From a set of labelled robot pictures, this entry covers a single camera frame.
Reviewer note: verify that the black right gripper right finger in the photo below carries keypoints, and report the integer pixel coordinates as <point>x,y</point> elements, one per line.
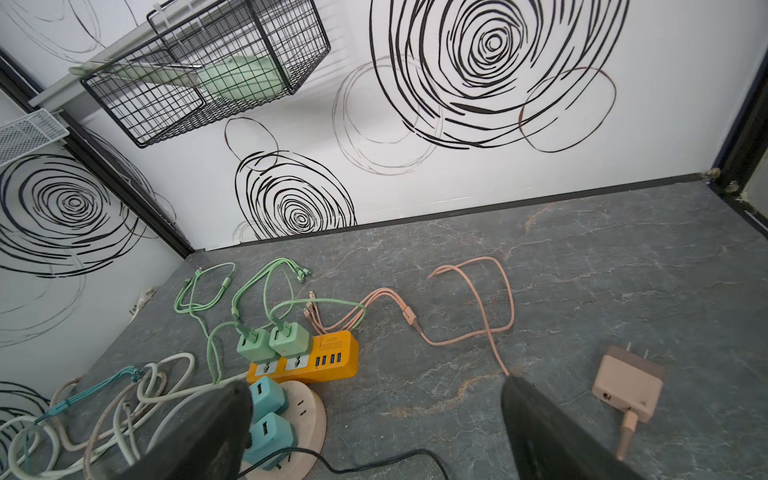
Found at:
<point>547,444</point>

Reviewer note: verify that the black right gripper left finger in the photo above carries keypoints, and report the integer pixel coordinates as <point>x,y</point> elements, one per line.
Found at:
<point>208,446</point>

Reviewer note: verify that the teal charger plug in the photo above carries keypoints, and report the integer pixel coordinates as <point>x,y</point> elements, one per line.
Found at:
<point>268,435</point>
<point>267,397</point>

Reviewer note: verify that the pink round power strip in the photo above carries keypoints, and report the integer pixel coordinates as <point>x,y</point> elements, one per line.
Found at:
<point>306,413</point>

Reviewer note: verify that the pink charger plug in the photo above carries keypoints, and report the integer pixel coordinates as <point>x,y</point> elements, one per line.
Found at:
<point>629,382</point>

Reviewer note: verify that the green charger plug with cable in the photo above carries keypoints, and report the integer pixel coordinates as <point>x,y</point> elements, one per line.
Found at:
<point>255,342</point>

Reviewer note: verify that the orange power strip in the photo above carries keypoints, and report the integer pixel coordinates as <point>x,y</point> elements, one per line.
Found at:
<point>334,356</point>

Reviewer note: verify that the green item in basket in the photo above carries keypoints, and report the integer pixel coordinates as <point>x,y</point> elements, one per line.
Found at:
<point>234,78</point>

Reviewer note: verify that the white wall plug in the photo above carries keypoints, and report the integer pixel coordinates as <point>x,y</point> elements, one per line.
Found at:
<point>143,299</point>

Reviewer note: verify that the white wire shelf basket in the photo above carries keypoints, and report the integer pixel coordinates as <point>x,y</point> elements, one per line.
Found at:
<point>30,133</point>

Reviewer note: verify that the black wire basket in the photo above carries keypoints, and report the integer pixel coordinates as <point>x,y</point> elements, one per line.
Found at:
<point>222,59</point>

